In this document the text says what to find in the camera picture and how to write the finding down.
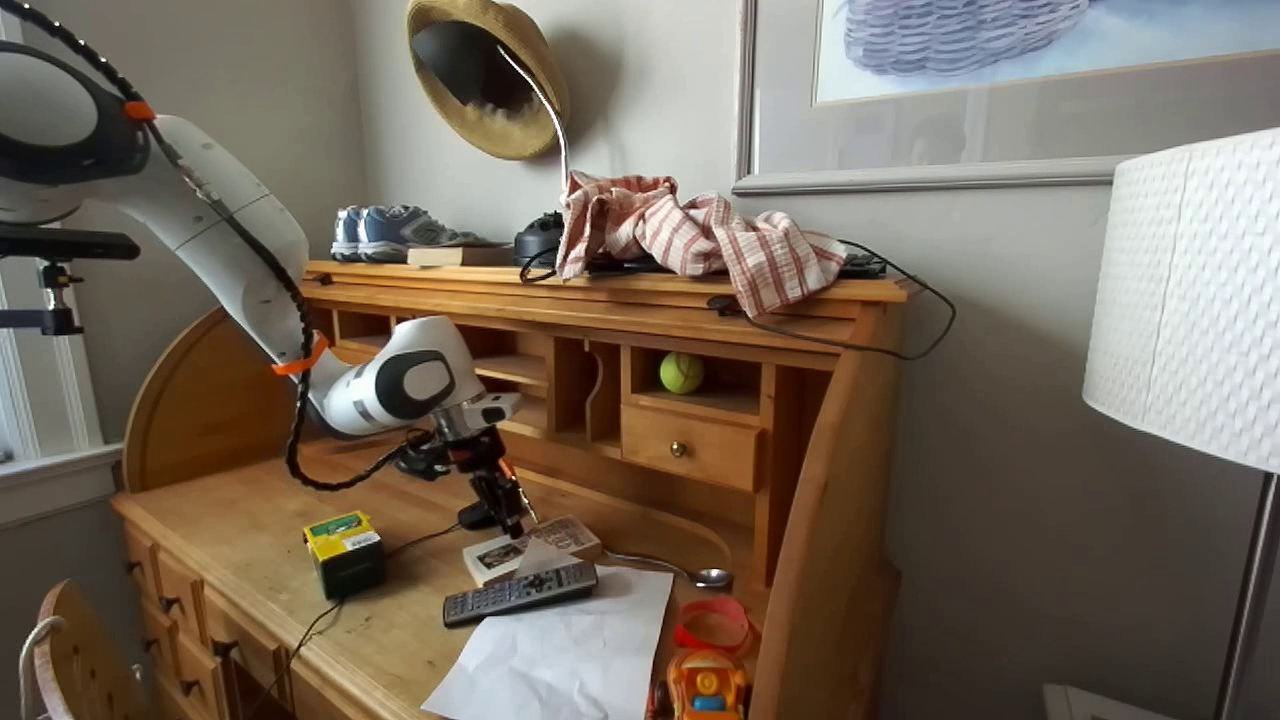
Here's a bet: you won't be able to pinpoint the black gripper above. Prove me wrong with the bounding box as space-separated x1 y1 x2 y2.
436 401 537 540

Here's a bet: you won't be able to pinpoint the white paperback book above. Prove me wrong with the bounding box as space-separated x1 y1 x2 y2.
460 516 602 592

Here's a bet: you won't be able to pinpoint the book lying flat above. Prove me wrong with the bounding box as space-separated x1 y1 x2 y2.
405 241 518 272

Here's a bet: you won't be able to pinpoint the grey remote control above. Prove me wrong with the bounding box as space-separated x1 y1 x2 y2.
440 556 601 632

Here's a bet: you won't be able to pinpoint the yellow green cardboard box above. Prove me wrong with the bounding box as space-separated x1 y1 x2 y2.
301 506 390 602

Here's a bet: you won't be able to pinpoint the white paper sheet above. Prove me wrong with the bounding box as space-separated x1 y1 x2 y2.
418 565 678 720

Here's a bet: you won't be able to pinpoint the small wooden drawer with knob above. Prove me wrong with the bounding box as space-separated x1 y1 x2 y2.
619 397 766 497

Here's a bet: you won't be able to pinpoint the metal spoon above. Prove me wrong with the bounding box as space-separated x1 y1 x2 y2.
596 540 739 597

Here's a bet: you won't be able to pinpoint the green tennis ball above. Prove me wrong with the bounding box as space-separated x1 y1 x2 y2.
654 347 707 401

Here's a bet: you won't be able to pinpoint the orange toy car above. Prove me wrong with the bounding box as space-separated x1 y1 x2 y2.
658 643 751 720

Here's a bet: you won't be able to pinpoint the black headphones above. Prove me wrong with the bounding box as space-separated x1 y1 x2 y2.
513 207 567 289

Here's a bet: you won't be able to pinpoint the blue grey sneaker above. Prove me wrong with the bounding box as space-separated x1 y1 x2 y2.
354 199 504 265
329 199 372 265

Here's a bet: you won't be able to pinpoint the wooden roll-top desk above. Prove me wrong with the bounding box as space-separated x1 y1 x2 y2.
107 257 917 720

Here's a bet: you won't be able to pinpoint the red striped cloth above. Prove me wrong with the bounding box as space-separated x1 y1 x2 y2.
551 169 852 320

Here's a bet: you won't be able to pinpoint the wooden chair back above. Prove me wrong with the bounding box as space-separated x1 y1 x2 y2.
17 575 142 720

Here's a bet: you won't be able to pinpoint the window with white blinds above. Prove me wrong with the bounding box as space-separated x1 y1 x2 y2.
0 251 125 471

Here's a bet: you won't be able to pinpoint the framed picture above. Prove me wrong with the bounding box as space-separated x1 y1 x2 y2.
732 0 1280 199

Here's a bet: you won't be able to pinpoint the white lamp shade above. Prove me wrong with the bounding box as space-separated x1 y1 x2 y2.
1081 123 1280 476

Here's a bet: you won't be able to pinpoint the metal lamp pole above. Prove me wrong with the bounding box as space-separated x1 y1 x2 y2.
1211 471 1280 720

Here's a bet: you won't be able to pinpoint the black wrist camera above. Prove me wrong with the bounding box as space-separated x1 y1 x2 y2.
390 426 472 484

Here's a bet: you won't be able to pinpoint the black mouse cable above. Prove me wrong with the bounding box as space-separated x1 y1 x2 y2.
284 516 469 671

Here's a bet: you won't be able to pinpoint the red tape ring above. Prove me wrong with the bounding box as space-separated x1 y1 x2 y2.
668 592 757 661

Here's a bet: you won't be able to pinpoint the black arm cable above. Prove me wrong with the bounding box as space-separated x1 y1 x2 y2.
0 0 445 497

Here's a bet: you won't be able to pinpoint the thin black shelf cable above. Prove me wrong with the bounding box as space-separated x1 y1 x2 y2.
703 234 961 362

